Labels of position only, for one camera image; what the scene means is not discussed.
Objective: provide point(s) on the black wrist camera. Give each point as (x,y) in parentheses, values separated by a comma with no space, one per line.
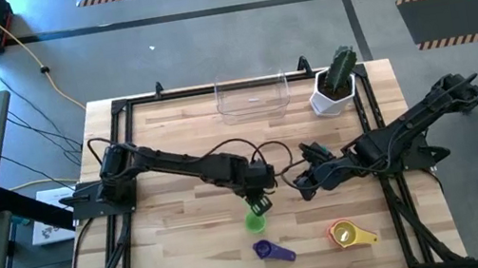
(263,171)
(314,151)

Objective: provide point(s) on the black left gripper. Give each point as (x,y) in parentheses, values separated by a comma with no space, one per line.
(262,188)

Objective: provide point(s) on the yellow measuring cup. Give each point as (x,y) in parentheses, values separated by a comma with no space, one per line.
(356,236)

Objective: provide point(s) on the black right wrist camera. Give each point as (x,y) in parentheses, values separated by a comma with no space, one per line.
(314,151)

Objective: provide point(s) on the black support bar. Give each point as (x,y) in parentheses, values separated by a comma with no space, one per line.
(29,208)

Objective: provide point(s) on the green measuring cup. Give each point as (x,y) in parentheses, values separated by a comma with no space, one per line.
(255,224)

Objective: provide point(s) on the clear plastic basket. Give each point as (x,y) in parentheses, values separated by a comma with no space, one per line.
(255,114)

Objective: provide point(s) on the green cactus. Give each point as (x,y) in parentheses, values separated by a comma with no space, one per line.
(341,67)

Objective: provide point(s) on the white plant pot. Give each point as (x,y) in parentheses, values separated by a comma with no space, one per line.
(323,103)

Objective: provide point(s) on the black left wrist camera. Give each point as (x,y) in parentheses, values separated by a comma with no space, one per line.
(263,171)

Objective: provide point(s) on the black aluminium table frame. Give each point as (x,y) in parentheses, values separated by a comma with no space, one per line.
(175,95)

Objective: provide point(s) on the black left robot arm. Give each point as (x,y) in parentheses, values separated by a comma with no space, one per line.
(176,163)

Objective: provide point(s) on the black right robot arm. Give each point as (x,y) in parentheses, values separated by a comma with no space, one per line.
(410,123)

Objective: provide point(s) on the white printed sheet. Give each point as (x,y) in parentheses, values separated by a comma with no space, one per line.
(45,232)

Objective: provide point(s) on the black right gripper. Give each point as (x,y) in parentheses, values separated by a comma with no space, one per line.
(331,172)

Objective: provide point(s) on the purple measuring cup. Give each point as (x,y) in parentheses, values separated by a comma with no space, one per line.
(263,248)

